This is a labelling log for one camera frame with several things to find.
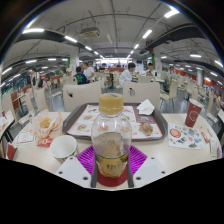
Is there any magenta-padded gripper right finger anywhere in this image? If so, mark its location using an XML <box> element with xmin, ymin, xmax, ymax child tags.
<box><xmin>126</xmin><ymin>144</ymin><xmax>168</xmax><ymax>189</ymax></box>

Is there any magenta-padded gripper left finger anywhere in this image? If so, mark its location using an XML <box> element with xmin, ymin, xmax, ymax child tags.
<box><xmin>54</xmin><ymin>144</ymin><xmax>98</xmax><ymax>189</ymax></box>

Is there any clear bottle with tan cap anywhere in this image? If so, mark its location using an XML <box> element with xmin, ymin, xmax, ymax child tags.
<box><xmin>90</xmin><ymin>93</ymin><xmax>133</xmax><ymax>179</ymax></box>

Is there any white ribbed paper cup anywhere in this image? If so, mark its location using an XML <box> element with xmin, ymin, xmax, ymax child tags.
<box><xmin>49</xmin><ymin>134</ymin><xmax>80</xmax><ymax>165</ymax></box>

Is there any red sauce packet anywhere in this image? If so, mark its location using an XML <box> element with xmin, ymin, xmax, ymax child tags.
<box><xmin>36</xmin><ymin>135</ymin><xmax>54</xmax><ymax>148</ymax></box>

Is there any printed paper tray liner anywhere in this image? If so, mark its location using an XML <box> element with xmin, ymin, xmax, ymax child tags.
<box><xmin>66</xmin><ymin>104</ymin><xmax>164</xmax><ymax>139</ymax></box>

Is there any colourful sticker sheet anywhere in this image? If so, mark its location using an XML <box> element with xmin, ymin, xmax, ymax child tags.
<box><xmin>167</xmin><ymin>123</ymin><xmax>206</xmax><ymax>150</ymax></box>

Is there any dark plastic food tray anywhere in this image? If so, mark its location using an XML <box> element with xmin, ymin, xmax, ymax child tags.
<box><xmin>62</xmin><ymin>102</ymin><xmax>169</xmax><ymax>141</ymax></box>

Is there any paper food bag with fries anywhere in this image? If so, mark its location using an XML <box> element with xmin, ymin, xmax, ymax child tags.
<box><xmin>31</xmin><ymin>109</ymin><xmax>63</xmax><ymax>139</ymax></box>

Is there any white printed card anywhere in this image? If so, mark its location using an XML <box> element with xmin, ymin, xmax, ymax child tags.
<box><xmin>15</xmin><ymin>130</ymin><xmax>36</xmax><ymax>145</ymax></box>

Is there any crumpled white napkin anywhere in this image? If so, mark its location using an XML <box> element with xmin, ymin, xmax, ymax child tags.
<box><xmin>135</xmin><ymin>98</ymin><xmax>156</xmax><ymax>116</ymax></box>

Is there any pale printed paper sheet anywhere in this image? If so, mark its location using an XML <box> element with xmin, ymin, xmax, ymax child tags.
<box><xmin>209</xmin><ymin>138</ymin><xmax>223</xmax><ymax>158</ymax></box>

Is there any red paper drink cup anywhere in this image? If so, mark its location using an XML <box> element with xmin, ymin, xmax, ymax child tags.
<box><xmin>184</xmin><ymin>98</ymin><xmax>204</xmax><ymax>128</ymax></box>

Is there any beige chair with oval hole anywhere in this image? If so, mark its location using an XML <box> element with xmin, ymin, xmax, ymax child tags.
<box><xmin>122</xmin><ymin>80</ymin><xmax>162</xmax><ymax>109</ymax></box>
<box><xmin>62</xmin><ymin>81</ymin><xmax>103</xmax><ymax>113</ymax></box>

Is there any group of beige chairs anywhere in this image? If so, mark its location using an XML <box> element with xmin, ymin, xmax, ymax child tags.
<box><xmin>0</xmin><ymin>71</ymin><xmax>224</xmax><ymax>128</ymax></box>

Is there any black-edged white table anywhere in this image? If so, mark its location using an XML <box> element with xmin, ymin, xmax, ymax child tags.
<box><xmin>216</xmin><ymin>108</ymin><xmax>224</xmax><ymax>134</ymax></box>
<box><xmin>0</xmin><ymin>109</ymin><xmax>16</xmax><ymax>158</ymax></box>

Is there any person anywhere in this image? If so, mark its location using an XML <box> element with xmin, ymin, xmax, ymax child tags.
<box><xmin>82</xmin><ymin>61</ymin><xmax>96</xmax><ymax>81</ymax></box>
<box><xmin>118</xmin><ymin>62</ymin><xmax>137</xmax><ymax>88</ymax></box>
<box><xmin>145</xmin><ymin>62</ymin><xmax>158</xmax><ymax>77</ymax></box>
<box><xmin>73</xmin><ymin>66</ymin><xmax>88</xmax><ymax>85</ymax></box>

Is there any ceiling air conditioner unit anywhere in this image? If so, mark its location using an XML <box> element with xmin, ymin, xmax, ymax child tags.
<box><xmin>79</xmin><ymin>25</ymin><xmax>101</xmax><ymax>39</ymax></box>

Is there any group of ceiling lights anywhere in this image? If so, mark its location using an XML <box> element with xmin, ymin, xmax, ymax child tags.
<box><xmin>0</xmin><ymin>8</ymin><xmax>224</xmax><ymax>84</ymax></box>

